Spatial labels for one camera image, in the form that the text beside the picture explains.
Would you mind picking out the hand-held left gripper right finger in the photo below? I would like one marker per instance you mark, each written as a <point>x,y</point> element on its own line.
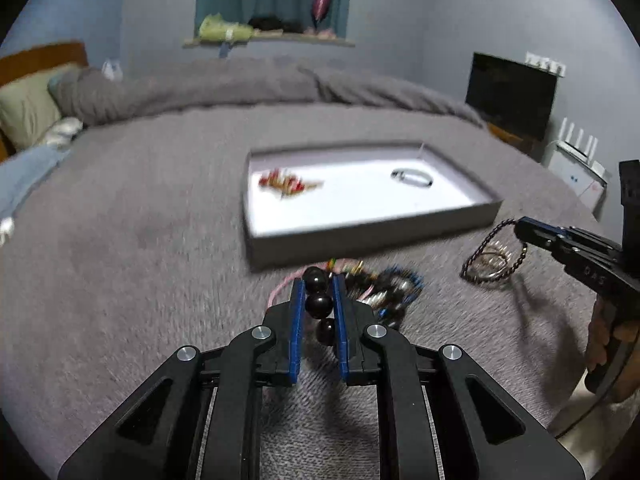
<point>340,330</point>

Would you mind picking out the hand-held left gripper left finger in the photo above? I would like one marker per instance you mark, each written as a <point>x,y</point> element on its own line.
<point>297,330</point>

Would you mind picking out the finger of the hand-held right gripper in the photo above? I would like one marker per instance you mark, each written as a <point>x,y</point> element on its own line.
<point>585,270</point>
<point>545,225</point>

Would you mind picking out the grey jewelry box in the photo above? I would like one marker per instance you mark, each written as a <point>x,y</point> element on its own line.
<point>360,195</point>

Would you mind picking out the red bead jewelry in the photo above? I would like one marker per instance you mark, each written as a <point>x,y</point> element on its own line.
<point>287,183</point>

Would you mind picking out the silver bangle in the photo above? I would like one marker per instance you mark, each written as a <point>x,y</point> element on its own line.
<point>400,175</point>

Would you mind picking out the person's right hand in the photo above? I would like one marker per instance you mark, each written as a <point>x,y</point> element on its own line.
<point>627,331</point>

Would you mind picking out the white box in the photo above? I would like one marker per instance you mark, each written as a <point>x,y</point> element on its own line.
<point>575,180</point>

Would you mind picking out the white router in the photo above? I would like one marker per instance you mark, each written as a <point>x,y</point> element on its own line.
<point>580,152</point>

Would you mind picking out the wooden television stand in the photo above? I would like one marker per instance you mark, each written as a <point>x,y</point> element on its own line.
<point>515,140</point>

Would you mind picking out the black television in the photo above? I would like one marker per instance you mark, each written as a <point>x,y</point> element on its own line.
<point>510,92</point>

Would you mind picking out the grey blanket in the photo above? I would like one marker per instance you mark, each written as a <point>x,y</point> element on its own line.
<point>150,235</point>

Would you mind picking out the wooden window sill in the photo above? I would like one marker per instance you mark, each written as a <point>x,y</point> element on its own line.
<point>340,41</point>

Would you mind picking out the pink cloth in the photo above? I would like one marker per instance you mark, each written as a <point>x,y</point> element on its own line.
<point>327,32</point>

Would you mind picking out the black cloth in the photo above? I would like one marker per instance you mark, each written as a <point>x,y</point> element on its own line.
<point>272,22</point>

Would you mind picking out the green cloth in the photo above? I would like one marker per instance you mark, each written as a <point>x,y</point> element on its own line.
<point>220,27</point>

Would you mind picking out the light blue sheet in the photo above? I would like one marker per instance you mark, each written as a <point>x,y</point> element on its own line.
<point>25,175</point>

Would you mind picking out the pink balloon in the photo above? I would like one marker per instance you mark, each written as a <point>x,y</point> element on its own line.
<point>320,5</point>

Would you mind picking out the white plastic bag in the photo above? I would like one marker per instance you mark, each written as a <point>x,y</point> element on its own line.
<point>111,71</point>

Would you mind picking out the green pillow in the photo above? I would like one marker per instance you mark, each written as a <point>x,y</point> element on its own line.
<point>25,105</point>

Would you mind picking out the wooden headboard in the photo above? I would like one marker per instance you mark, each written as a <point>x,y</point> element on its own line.
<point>45,55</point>

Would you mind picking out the white wall sockets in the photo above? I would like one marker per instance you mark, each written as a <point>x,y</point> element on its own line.
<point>545,64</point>

